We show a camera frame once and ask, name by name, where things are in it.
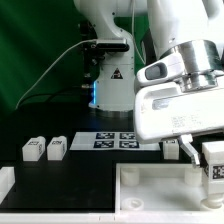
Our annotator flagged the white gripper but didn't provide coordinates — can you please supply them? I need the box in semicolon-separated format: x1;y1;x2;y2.
133;82;224;168

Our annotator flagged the white square table top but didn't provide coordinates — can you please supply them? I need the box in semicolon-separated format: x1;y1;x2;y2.
115;164;224;224

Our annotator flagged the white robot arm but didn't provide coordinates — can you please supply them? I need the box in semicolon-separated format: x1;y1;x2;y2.
73;0;224;166

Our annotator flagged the white marker sheet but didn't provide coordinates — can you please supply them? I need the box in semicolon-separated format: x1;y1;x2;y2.
70;132;160;151

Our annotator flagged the white left edge block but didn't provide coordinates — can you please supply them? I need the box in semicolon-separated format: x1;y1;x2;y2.
0;167;15;204

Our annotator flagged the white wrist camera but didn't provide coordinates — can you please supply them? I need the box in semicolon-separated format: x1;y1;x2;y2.
136;53;185;87

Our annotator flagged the black cable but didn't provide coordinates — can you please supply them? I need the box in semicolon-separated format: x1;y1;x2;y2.
19;85;93;107

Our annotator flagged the grey camera on stand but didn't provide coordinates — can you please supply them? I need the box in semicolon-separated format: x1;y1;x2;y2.
91;38;129;52

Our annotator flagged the black camera stand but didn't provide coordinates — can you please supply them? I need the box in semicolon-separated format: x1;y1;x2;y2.
79;20;98;104

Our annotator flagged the white cable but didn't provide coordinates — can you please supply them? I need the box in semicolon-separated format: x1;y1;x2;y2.
15;39;98;110

